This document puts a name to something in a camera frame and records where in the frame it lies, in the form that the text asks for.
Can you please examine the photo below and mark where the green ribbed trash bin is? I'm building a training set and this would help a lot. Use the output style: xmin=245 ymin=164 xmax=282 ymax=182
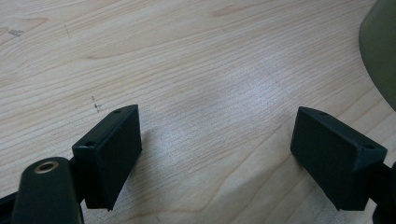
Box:
xmin=358 ymin=0 xmax=396 ymax=112

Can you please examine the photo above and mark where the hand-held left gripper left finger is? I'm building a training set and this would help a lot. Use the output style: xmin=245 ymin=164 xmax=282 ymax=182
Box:
xmin=71 ymin=104 xmax=143 ymax=212

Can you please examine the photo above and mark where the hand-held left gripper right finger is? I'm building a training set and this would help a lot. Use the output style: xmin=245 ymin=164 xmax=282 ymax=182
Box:
xmin=290 ymin=105 xmax=389 ymax=212

